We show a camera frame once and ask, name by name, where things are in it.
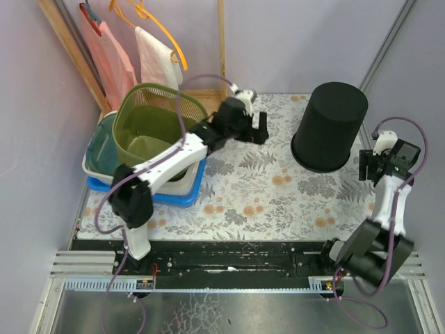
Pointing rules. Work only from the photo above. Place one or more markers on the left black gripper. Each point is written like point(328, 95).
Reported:
point(261, 126)

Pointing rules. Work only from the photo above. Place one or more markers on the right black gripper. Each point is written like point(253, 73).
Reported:
point(366, 165)

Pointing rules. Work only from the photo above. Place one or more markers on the large black plastic bin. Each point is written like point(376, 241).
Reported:
point(329, 126)

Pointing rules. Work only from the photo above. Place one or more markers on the white plastic basin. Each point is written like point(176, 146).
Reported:
point(101, 160)

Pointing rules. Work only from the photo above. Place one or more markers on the green mesh basket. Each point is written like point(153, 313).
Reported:
point(150, 120)

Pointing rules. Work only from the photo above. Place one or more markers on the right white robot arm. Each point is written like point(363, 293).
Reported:
point(379, 222)

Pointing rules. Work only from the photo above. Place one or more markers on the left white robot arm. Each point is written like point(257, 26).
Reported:
point(133, 187)

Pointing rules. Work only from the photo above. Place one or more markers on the floral table mat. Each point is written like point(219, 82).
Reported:
point(259, 192)

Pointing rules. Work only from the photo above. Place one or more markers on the blue plastic tray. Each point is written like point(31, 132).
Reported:
point(180, 198)

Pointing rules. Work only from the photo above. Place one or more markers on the white hanging towel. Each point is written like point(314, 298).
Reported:
point(156, 65)

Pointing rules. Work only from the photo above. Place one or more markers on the pink hanging towel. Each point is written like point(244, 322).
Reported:
point(112, 62)

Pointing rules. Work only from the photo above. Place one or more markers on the orange clothes hanger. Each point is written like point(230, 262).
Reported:
point(176, 55)

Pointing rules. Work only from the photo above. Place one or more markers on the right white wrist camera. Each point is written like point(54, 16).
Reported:
point(385, 140)

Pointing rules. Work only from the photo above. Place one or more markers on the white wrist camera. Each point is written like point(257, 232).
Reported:
point(247, 97)
point(385, 140)

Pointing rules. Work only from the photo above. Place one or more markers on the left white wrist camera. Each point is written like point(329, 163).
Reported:
point(247, 97)

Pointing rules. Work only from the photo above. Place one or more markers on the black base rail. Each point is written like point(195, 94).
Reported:
point(241, 266)

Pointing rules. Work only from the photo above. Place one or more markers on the wooden rack frame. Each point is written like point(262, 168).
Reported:
point(65, 28)

